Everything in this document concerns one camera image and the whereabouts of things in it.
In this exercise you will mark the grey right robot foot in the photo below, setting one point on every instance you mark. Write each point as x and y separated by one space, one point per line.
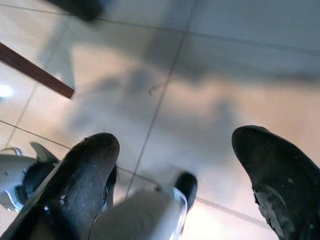
145 215

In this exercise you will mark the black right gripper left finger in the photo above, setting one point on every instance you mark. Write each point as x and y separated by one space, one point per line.
75 182

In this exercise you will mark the black plastic table cover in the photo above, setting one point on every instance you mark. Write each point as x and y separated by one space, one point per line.
77 8

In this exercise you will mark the grey left robot foot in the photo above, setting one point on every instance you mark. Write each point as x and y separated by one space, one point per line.
15 175

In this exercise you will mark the grey robot foot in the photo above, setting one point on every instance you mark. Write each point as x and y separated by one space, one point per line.
145 215
15 175

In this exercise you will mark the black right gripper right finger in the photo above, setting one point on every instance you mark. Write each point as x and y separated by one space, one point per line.
282 180

